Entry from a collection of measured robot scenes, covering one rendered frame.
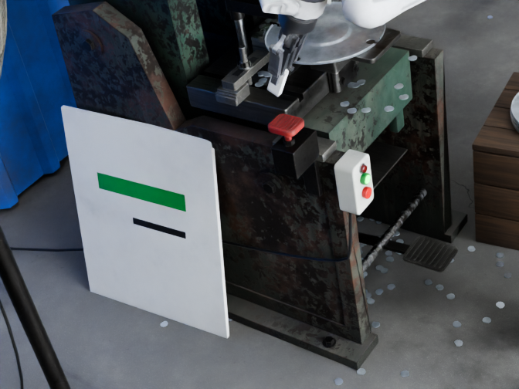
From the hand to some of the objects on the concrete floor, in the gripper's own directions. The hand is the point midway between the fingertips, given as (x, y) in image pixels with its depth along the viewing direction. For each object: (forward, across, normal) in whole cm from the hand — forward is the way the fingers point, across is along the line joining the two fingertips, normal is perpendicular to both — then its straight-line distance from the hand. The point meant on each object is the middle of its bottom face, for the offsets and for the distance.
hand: (277, 80), depth 199 cm
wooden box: (+64, +80, -65) cm, 122 cm away
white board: (+102, -1, +12) cm, 102 cm away
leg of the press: (+94, +60, -3) cm, 112 cm away
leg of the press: (+94, +6, -4) cm, 94 cm away
